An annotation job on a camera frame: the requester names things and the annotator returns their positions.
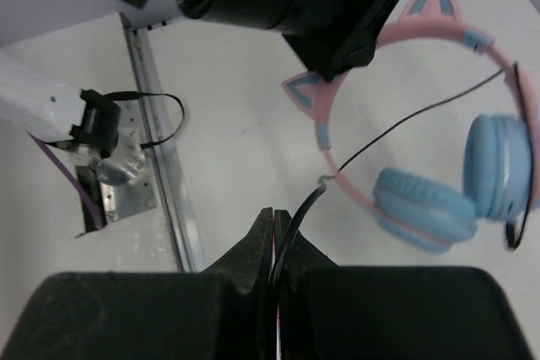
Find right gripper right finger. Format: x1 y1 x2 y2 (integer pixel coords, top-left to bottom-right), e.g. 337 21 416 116
276 207 534 359

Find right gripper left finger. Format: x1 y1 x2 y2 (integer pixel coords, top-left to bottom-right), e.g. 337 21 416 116
6 208 273 359

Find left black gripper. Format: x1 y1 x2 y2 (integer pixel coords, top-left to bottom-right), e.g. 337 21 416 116
281 0 400 82

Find pink blue cat-ear headphones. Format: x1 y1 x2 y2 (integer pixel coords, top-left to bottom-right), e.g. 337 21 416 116
283 0 539 255

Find thin black audio cable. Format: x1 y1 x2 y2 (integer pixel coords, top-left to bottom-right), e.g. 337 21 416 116
267 62 535 360

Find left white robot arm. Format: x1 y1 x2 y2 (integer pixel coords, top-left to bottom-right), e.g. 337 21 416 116
1 0 400 159

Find aluminium table rail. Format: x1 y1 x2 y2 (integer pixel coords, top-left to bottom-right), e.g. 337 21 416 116
120 14 206 272

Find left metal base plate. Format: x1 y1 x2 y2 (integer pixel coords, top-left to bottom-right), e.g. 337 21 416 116
69 101 158 226

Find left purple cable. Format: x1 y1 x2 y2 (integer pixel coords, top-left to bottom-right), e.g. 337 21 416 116
27 132 106 228

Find left base black wire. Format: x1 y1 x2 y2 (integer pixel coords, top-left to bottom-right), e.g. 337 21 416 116
105 89 186 150

